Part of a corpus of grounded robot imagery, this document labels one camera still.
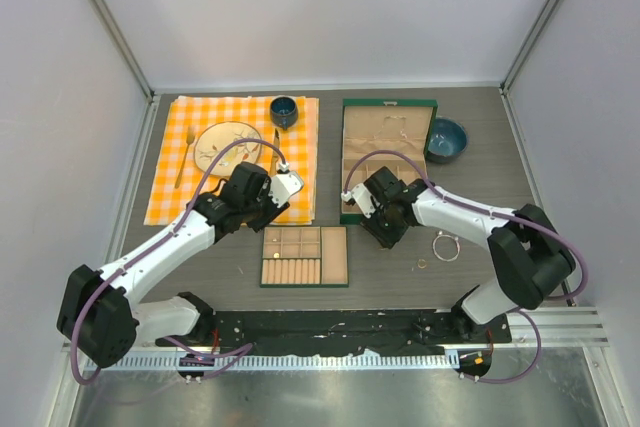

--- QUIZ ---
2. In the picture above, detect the blue ceramic bowl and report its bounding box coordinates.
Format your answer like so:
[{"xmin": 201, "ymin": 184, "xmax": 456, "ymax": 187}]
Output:
[{"xmin": 426, "ymin": 117, "xmax": 469, "ymax": 164}]

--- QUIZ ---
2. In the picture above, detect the green jewelry box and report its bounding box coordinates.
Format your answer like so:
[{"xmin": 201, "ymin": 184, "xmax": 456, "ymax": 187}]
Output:
[{"xmin": 339, "ymin": 98, "xmax": 439, "ymax": 227}]

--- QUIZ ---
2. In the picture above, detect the gold fork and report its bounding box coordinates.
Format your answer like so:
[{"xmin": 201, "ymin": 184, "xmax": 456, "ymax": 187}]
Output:
[{"xmin": 174, "ymin": 125, "xmax": 196, "ymax": 189}]

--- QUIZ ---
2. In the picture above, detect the silver beaded bracelet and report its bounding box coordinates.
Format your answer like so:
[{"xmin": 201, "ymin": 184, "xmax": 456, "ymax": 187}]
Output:
[{"xmin": 432, "ymin": 230, "xmax": 462, "ymax": 263}]

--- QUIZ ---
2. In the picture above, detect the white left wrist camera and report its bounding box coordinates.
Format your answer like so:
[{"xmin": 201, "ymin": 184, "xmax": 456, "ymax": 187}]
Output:
[{"xmin": 269, "ymin": 161, "xmax": 304, "ymax": 207}]

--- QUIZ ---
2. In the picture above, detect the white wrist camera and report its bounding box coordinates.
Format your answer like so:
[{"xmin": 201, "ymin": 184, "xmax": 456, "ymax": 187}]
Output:
[
  {"xmin": 269, "ymin": 161, "xmax": 304, "ymax": 207},
  {"xmin": 341, "ymin": 183, "xmax": 376, "ymax": 218}
]

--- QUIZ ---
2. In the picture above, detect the green jewelry tray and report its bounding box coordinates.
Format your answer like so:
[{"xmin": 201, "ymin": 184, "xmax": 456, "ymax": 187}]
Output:
[{"xmin": 260, "ymin": 226, "xmax": 349, "ymax": 288}]

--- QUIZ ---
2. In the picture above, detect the gold knife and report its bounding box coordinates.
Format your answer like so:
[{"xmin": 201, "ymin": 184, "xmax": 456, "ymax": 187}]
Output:
[{"xmin": 269, "ymin": 129, "xmax": 280, "ymax": 176}]

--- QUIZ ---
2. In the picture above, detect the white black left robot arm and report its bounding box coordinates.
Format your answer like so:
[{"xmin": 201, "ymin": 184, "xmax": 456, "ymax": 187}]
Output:
[{"xmin": 57, "ymin": 162, "xmax": 304, "ymax": 368}]

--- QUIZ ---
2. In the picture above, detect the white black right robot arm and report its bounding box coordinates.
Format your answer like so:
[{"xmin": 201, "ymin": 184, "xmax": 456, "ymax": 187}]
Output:
[{"xmin": 351, "ymin": 167, "xmax": 576, "ymax": 342}]

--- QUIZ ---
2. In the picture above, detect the cream plate with branch pattern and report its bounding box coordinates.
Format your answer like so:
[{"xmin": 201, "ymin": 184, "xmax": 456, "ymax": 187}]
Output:
[{"xmin": 194, "ymin": 121, "xmax": 262, "ymax": 177}]

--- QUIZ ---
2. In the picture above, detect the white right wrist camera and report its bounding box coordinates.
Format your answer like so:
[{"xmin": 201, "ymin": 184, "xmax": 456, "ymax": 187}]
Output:
[{"xmin": 341, "ymin": 183, "xmax": 376, "ymax": 218}]

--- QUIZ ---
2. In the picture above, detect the aluminium front rail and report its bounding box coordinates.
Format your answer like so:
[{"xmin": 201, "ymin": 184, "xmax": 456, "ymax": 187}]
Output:
[{"xmin": 76, "ymin": 300, "xmax": 609, "ymax": 377}]

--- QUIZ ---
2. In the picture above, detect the dark blue ceramic mug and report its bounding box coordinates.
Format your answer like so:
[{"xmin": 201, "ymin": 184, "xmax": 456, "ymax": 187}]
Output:
[{"xmin": 269, "ymin": 96, "xmax": 298, "ymax": 131}]

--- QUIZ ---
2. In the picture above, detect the yellow white checkered cloth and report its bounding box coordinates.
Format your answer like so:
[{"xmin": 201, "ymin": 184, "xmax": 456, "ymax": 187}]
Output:
[{"xmin": 143, "ymin": 95, "xmax": 320, "ymax": 227}]

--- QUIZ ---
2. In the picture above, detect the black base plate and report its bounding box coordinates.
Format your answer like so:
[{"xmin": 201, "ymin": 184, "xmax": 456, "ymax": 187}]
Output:
[{"xmin": 173, "ymin": 309, "xmax": 512, "ymax": 357}]

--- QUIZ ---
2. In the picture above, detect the silver chain necklace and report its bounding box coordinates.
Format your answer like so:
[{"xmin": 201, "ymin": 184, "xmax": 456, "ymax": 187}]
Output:
[{"xmin": 375, "ymin": 115, "xmax": 407, "ymax": 141}]

